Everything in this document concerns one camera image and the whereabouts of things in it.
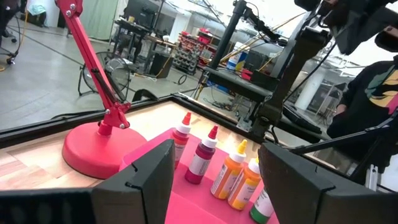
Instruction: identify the large maroon bottle red cap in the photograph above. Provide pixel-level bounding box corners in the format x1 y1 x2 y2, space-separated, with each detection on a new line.
185 125 220 185

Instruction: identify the black floor fan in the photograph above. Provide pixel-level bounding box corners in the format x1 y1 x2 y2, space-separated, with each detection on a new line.
77 51 132 103

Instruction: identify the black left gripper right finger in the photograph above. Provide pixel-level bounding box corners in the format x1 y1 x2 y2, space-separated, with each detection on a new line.
257 142 335 224

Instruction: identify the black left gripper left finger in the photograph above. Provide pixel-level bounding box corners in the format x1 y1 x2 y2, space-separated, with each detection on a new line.
92 139 177 224

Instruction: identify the pink translucent plastic bin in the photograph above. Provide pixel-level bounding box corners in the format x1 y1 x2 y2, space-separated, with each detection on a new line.
119 127 280 224

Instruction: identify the large green bottle green cap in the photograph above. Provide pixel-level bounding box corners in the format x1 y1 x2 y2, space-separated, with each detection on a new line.
249 187 275 224

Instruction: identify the large pink-red bottle orange-red cap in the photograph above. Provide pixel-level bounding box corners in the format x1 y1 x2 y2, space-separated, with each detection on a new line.
171 111 193 170

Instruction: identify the red desk lamp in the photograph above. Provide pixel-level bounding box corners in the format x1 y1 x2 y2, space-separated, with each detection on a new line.
55 0 149 180

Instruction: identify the black metal table frame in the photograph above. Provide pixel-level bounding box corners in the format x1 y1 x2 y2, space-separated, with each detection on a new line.
0 90 330 150

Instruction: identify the black box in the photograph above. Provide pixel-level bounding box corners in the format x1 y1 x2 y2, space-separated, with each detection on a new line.
150 52 174 78

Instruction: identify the person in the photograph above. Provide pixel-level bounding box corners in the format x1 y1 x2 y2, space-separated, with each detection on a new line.
326 26 398 162

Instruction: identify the parts shelf with red bins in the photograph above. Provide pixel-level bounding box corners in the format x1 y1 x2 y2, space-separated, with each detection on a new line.
174 27 215 75

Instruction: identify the black stand pole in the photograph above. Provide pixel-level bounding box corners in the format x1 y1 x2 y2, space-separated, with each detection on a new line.
210 0 280 69

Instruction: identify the grey side table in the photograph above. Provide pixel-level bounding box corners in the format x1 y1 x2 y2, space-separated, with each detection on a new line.
203 67 280 103

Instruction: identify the large orange bottle yellow cap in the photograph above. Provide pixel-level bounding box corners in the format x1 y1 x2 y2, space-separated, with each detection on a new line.
210 139 249 200

